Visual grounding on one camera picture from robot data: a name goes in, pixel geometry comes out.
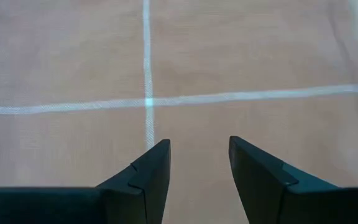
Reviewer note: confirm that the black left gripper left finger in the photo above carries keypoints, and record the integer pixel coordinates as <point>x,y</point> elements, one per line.
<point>129,193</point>

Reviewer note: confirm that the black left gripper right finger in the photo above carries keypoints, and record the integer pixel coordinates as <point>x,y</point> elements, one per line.
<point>269,189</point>

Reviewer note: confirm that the salmon pink towel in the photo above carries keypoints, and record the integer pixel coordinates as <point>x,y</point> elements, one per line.
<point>197,62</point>

